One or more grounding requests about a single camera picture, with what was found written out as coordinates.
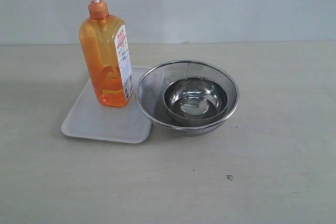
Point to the orange dish soap pump bottle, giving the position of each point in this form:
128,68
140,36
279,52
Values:
105,47

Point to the small stainless steel bowl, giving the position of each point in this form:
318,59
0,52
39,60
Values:
195,98

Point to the steel mesh colander basket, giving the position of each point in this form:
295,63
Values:
151,86

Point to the white rectangular tray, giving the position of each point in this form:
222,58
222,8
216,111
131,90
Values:
89,119

